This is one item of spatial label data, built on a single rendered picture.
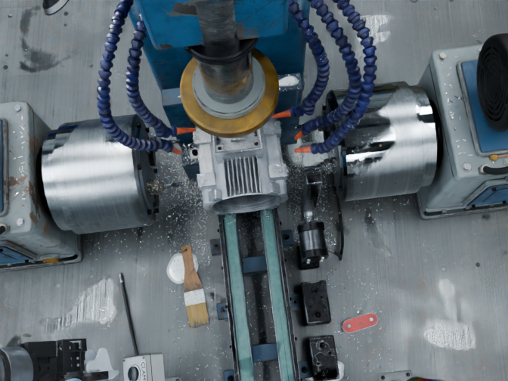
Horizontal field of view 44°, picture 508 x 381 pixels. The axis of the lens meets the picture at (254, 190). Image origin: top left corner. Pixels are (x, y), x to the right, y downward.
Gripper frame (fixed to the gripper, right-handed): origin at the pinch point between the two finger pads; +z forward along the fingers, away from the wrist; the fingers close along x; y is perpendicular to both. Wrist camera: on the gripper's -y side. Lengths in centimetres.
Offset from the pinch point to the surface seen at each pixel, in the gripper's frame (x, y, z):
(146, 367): -3.4, 1.0, 5.8
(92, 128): -1, 50, -3
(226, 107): -38, 42, -3
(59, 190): 4.1, 37.6, -7.6
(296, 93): -36, 54, 24
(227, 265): -8.3, 21.6, 28.7
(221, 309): -0.1, 12.8, 34.8
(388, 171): -49, 34, 34
